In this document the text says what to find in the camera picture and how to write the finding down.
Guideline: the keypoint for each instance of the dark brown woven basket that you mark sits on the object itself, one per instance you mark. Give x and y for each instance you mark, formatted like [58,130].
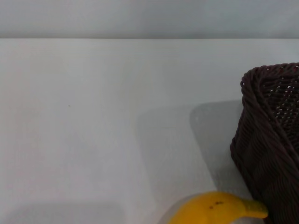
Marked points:
[261,151]

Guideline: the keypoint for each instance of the yellow banana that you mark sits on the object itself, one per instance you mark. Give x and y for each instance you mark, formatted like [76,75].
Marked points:
[210,210]

